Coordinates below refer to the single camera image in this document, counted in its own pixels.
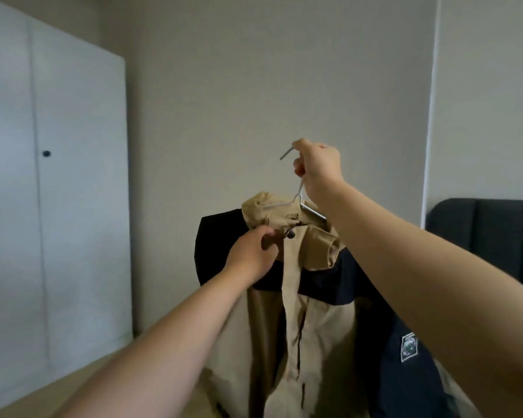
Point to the white wardrobe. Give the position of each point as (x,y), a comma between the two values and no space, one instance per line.
(70,213)

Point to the person's left hand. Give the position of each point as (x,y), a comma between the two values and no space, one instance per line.
(251,255)

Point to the person's right forearm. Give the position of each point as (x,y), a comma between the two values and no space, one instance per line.
(436,291)

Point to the tan and black jacket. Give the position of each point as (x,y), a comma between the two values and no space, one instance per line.
(318,361)

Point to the person's left forearm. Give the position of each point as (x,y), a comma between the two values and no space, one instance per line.
(166,352)

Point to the dark grey upholstered headboard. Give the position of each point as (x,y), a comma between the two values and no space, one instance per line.
(488,235)

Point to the black door knob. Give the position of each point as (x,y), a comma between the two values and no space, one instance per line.
(45,154)

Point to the person's right hand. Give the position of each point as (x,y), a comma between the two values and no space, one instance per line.
(321,168)

